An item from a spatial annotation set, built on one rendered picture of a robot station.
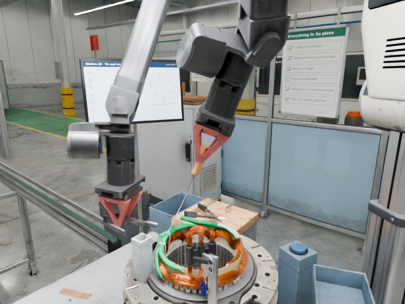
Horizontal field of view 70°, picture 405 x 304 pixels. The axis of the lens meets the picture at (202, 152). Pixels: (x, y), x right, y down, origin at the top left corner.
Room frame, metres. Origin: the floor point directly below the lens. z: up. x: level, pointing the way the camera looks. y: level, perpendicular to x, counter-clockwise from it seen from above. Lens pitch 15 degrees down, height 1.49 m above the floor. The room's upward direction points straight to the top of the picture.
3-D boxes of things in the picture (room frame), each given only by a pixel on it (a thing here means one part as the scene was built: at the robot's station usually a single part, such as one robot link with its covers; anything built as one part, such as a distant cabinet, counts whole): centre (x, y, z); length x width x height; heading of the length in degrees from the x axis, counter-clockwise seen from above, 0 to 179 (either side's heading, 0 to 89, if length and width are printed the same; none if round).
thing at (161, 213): (0.92, 0.08, 0.92); 0.17 x 0.11 x 0.28; 143
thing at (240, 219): (0.82, -0.04, 1.05); 0.20 x 0.19 x 0.02; 53
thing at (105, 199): (0.59, 0.18, 1.21); 0.07 x 0.07 x 0.09; 73
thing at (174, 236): (0.59, 0.06, 1.12); 0.06 x 0.02 x 0.04; 146
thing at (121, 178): (0.59, 0.17, 1.28); 0.10 x 0.07 x 0.07; 163
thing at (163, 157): (3.27, 0.31, 0.60); 1.02 x 0.55 x 1.20; 50
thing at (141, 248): (0.50, 0.12, 1.14); 0.03 x 0.03 x 0.09; 56
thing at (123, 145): (0.59, 0.18, 1.35); 0.07 x 0.06 x 0.07; 102
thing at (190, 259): (0.41, 0.00, 1.21); 0.04 x 0.04 x 0.03; 56
